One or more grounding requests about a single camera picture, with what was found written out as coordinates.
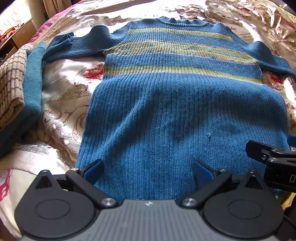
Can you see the beige checked folded cloth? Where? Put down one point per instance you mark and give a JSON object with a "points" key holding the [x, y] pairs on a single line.
{"points": [[12, 93]]}

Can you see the beige curtain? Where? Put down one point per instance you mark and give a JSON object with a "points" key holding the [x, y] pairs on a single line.
{"points": [[53, 7]]}

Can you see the blue striped knit sweater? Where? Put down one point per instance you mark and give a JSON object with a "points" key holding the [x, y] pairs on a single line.
{"points": [[174, 92]]}

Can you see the teal folded garment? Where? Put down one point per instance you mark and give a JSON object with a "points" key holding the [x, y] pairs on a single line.
{"points": [[32, 86]]}

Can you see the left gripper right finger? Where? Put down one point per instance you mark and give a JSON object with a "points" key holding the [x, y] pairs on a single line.
{"points": [[210, 182]]}

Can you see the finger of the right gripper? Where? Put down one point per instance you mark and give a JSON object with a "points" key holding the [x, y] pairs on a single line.
{"points": [[268, 154]]}

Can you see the wooden side cabinet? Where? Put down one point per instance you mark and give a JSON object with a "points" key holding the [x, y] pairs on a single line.
{"points": [[16, 39]]}

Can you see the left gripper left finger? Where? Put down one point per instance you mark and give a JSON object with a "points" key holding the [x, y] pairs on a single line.
{"points": [[83, 181]]}

